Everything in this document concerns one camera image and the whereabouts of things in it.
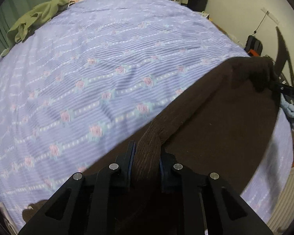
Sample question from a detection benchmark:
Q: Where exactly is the black wicker chair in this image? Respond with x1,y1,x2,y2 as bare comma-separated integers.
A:
274,26,294,108

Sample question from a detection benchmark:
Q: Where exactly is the purple striped floral bedspread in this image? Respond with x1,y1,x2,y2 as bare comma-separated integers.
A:
0,0,294,230

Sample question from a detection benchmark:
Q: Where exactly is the light blue cloth on chair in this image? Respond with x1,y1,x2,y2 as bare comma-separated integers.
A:
280,94,294,131

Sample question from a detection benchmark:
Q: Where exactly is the olive green crumpled garment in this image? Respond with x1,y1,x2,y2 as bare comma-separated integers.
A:
0,0,69,57

